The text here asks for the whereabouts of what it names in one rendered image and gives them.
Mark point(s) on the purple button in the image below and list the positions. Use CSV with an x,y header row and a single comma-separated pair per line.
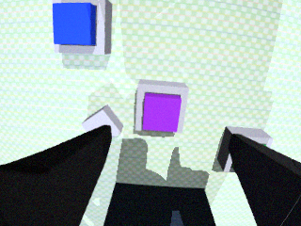
x,y
160,106

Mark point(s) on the blue button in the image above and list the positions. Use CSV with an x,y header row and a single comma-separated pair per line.
x,y
82,26

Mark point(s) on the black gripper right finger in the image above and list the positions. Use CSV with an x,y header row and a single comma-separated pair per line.
x,y
271,182

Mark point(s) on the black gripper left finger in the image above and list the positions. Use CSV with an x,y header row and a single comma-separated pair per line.
x,y
53,187

